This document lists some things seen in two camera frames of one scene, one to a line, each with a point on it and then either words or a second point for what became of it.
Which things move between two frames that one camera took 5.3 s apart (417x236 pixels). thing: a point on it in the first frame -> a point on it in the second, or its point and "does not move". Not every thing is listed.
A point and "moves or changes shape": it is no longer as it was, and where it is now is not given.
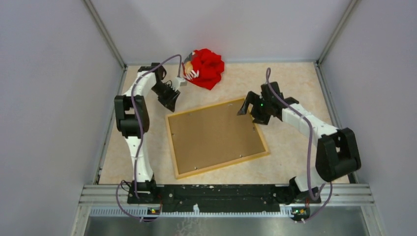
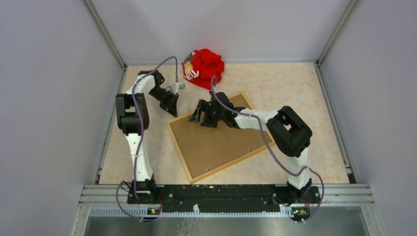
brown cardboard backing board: x=213 y=135 moves or changes shape
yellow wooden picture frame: x=213 y=136 moves or changes shape
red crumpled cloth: x=204 y=68 does not move
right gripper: x=254 y=99 -> x=195 y=118
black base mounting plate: x=221 y=198 does not move
